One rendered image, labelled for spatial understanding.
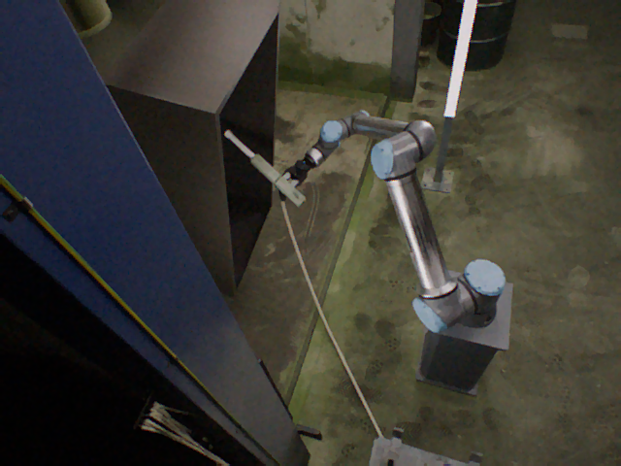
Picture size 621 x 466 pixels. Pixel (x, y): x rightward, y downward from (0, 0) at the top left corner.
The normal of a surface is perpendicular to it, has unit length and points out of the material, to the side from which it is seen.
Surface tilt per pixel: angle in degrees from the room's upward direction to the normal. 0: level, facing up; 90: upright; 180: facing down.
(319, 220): 0
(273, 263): 0
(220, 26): 12
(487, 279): 5
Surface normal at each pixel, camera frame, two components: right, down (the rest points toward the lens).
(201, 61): 0.10, -0.54
